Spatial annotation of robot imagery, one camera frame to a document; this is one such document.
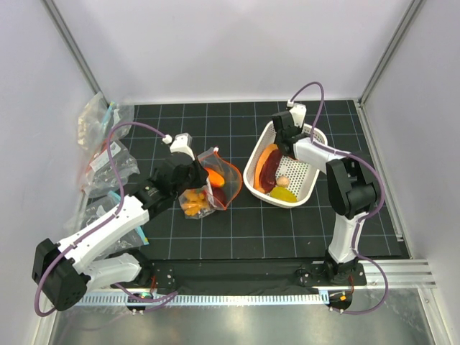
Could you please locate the clear zip bag orange zipper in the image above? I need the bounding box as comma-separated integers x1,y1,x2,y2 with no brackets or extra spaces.
179,147,243,219

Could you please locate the aluminium frame rail left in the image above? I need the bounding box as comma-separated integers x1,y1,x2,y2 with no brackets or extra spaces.
40,0,109,106

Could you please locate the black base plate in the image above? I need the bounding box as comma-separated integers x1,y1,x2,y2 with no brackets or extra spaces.
143,258,367,294

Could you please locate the white perforated plastic basket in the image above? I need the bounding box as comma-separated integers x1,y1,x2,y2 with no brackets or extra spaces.
243,121,326,208

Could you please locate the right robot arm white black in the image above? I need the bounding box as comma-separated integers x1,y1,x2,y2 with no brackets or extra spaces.
272,111,385,285

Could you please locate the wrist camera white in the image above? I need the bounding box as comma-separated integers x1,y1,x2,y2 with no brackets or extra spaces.
170,133,195,159
287,103,307,128

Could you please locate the black grid cutting mat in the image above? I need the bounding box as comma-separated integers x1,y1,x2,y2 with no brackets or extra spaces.
66,99,406,263

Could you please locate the orange papaya slice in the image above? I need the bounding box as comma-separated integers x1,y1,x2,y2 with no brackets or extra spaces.
254,144,278,193

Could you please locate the aluminium frame rail right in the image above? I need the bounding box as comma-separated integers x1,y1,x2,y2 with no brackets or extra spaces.
358,0,425,107

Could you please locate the aluminium frame rail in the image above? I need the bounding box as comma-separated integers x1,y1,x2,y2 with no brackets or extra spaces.
40,0,109,106
358,0,425,107

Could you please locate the beige garlic bulb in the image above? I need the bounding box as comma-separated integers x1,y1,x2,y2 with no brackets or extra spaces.
276,175,290,188

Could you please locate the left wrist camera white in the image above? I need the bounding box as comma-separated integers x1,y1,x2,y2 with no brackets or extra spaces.
170,133,195,159

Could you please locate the yellow orange ginger root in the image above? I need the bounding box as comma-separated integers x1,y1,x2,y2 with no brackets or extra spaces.
180,190,209,217

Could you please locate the dark red passion fruit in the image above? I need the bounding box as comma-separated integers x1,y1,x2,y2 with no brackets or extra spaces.
212,187,227,209

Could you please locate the dark red meat slice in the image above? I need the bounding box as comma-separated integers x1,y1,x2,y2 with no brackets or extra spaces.
259,149,282,193

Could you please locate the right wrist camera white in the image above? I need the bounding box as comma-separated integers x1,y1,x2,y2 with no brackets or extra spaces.
287,103,307,128

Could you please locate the clear bag with white label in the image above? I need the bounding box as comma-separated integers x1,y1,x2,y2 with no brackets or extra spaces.
80,140,140,198

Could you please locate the yellow lemon slice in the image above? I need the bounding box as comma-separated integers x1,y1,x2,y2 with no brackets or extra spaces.
270,186,298,203

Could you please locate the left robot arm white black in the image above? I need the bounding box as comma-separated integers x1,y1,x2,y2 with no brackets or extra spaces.
32,152,208,316

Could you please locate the slotted aluminium cable duct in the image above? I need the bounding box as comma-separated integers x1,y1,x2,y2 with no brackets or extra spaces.
76,290,329,308

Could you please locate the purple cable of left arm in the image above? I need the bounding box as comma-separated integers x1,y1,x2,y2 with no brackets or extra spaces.
34,121,179,317

